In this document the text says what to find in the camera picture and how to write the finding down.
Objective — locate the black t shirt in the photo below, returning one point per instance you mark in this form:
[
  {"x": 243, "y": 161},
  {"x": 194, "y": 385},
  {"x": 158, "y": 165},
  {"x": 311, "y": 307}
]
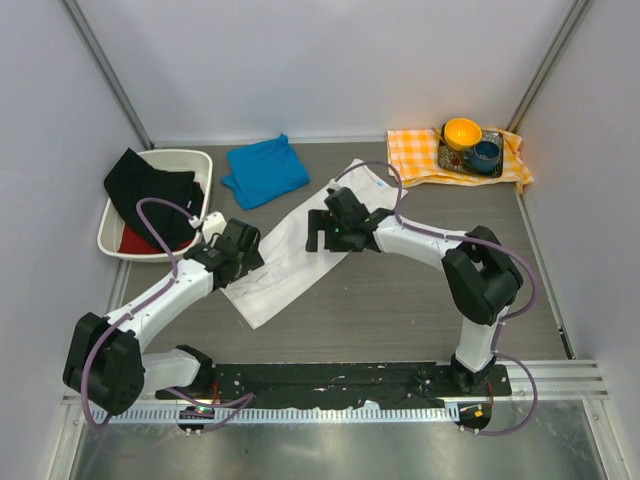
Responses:
[{"x": 155, "y": 200}]

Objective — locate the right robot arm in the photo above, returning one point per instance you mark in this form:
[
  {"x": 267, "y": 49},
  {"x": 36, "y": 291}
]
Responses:
[{"x": 482, "y": 279}]

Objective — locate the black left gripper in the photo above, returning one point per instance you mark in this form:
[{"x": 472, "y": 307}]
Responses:
[{"x": 248, "y": 255}]

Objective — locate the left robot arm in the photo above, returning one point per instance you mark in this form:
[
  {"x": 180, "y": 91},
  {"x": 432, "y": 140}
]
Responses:
[{"x": 107, "y": 362}]

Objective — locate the dark patterned tray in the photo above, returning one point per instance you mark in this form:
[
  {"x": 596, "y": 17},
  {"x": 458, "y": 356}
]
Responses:
[{"x": 454, "y": 161}]

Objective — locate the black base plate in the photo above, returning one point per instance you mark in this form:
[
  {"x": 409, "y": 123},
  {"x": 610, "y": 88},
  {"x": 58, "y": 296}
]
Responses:
[{"x": 334, "y": 386}]

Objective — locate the slotted cable duct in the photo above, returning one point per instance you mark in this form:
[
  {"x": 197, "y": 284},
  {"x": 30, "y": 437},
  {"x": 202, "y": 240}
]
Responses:
[{"x": 188, "y": 414}]

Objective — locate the red t shirt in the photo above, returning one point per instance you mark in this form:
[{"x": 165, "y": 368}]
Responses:
[{"x": 172, "y": 226}]

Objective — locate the yellow bowl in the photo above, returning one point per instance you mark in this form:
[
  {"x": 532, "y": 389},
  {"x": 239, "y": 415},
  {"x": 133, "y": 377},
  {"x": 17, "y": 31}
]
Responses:
[{"x": 461, "y": 133}]

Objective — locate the blue folded t shirt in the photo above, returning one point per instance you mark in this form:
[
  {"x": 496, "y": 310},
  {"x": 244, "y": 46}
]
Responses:
[{"x": 264, "y": 171}]

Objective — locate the yellow checkered cloth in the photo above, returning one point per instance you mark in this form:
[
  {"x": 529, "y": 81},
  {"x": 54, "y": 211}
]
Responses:
[{"x": 413, "y": 153}]

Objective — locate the blue mug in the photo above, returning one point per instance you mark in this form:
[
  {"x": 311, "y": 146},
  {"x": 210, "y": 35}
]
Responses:
[{"x": 483, "y": 158}]

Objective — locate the white t shirt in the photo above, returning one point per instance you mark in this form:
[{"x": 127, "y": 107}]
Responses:
[{"x": 289, "y": 270}]

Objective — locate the white plastic bin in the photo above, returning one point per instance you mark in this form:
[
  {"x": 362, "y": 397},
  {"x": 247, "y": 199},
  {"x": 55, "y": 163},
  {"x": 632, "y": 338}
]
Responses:
[{"x": 111, "y": 227}]

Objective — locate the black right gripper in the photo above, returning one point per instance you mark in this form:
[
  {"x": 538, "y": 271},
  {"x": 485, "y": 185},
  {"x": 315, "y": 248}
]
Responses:
[{"x": 316, "y": 230}]

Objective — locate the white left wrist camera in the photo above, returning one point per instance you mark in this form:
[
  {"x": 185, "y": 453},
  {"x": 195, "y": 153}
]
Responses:
[{"x": 209, "y": 224}]

